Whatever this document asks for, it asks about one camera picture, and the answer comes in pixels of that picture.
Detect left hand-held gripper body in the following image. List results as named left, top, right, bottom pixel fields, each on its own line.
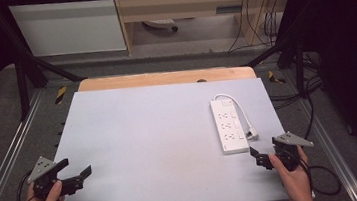
left=25, top=154, right=66, bottom=201

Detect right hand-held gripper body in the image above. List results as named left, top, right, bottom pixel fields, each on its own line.
left=272, top=129, right=317, bottom=174

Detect person's right hand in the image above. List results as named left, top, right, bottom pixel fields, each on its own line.
left=267, top=145, right=314, bottom=201

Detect white power strip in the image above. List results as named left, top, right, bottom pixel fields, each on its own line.
left=209, top=97, right=251, bottom=157

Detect yellow black tape marker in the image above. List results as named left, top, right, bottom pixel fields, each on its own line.
left=267, top=68, right=287, bottom=86
left=52, top=85, right=70, bottom=105

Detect wooden table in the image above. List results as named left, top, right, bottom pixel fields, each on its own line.
left=76, top=60, right=258, bottom=98

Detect white cabinet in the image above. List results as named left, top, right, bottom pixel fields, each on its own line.
left=8, top=0, right=128, bottom=62

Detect light wooden desk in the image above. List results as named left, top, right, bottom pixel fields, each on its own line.
left=112, top=0, right=297, bottom=60

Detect office chair base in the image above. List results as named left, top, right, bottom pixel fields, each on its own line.
left=142, top=16, right=180, bottom=36

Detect aluminium rail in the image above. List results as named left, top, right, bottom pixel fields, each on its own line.
left=0, top=88, right=57, bottom=201
left=299, top=93, right=357, bottom=201

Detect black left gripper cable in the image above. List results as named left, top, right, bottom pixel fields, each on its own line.
left=12, top=170, right=38, bottom=201

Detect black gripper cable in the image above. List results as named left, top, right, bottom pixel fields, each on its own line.
left=12, top=170, right=38, bottom=201
left=297, top=150, right=343, bottom=200

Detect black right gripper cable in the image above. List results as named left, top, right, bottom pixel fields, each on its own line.
left=297, top=150, right=343, bottom=200

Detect white power strip cable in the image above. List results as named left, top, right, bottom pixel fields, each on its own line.
left=212, top=90, right=260, bottom=145

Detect black floor cables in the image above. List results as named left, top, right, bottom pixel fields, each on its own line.
left=263, top=49, right=330, bottom=145

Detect hanging black cables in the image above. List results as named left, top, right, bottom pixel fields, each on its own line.
left=221, top=0, right=285, bottom=53

